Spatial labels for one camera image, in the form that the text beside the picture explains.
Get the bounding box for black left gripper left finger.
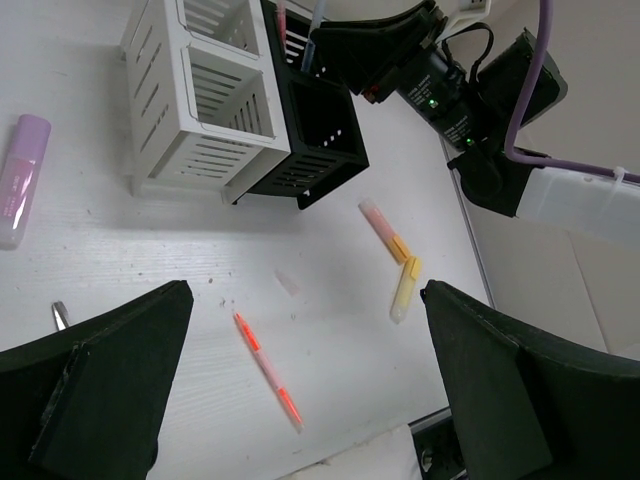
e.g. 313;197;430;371
1;280;194;479

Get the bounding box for red pen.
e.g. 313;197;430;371
276;0;286;51

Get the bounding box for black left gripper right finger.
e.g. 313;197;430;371
422;280;639;479

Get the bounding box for blue pen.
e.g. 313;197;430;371
299;0;329;74

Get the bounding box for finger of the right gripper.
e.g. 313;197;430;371
310;1;440;98

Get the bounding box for clear pen cap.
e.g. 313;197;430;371
274;270;299;297

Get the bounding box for black slotted container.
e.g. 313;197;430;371
248;1;369;210

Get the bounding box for purple highlighter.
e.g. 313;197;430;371
1;114;51;250

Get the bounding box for orange pen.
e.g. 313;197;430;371
233;313;304;433

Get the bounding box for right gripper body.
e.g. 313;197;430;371
396;43;480;150

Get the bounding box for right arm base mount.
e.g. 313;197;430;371
409;408;469;480

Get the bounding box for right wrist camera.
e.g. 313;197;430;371
445;0;492;35

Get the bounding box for white slotted container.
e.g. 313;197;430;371
120;0;291;203

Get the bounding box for black handled scissors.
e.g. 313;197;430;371
51;301;69;331

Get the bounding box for pink orange highlighter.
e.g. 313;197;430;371
358;199;411;265

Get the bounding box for yellow highlighter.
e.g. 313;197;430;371
390;256;422;324

